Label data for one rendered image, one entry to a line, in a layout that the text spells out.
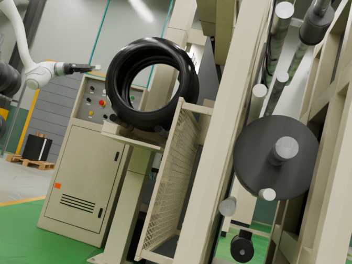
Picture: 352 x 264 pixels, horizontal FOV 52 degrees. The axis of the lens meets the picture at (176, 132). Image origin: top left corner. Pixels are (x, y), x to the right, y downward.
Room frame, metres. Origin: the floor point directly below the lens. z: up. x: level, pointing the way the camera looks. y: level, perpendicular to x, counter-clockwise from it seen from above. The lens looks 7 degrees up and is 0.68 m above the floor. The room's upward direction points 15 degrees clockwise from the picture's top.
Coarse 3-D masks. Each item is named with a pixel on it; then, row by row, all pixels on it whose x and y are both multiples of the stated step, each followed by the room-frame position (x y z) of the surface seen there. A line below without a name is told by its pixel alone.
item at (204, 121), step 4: (204, 100) 2.30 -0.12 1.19; (208, 100) 2.30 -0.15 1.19; (204, 104) 2.30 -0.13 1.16; (208, 104) 2.30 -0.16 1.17; (212, 104) 2.29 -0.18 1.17; (200, 116) 2.30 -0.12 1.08; (204, 116) 2.30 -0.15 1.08; (208, 116) 2.29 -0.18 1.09; (200, 120) 2.30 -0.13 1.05; (204, 120) 2.30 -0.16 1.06; (208, 120) 2.29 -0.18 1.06; (200, 124) 2.30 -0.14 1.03; (204, 124) 2.29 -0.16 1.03; (208, 124) 2.29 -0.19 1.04; (204, 128) 2.29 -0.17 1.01; (200, 132) 2.30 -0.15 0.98; (204, 132) 2.29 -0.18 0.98; (200, 136) 2.30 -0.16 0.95; (204, 136) 2.29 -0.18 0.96; (196, 140) 2.30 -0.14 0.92; (200, 140) 2.29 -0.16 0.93; (204, 140) 2.29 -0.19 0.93; (200, 144) 2.29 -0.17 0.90
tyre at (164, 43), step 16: (128, 48) 2.10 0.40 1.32; (144, 48) 2.09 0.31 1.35; (160, 48) 2.05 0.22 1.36; (176, 48) 2.05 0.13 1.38; (112, 64) 2.11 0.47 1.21; (128, 64) 2.33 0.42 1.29; (144, 64) 2.35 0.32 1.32; (176, 64) 2.31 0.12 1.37; (192, 64) 2.05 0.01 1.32; (112, 80) 2.10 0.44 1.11; (128, 80) 2.36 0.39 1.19; (192, 80) 2.04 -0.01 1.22; (112, 96) 2.10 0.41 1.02; (128, 96) 2.36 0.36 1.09; (176, 96) 2.02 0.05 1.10; (192, 96) 2.06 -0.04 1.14; (128, 112) 2.07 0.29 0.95; (144, 112) 2.05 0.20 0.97; (160, 112) 2.04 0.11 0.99; (144, 128) 2.15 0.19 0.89
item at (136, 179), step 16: (176, 0) 2.45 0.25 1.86; (192, 0) 2.43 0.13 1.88; (176, 16) 2.44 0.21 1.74; (192, 16) 2.50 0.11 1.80; (176, 32) 2.44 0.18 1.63; (160, 64) 2.44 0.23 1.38; (160, 80) 2.44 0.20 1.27; (160, 96) 2.43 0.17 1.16; (144, 160) 2.43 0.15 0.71; (128, 176) 2.44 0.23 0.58; (144, 176) 2.43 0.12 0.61; (128, 192) 2.44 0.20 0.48; (144, 192) 2.53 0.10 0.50; (128, 208) 2.43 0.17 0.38; (112, 224) 2.45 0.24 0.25; (128, 224) 2.43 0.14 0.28; (112, 240) 2.44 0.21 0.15; (128, 240) 2.47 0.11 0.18; (112, 256) 2.44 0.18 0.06
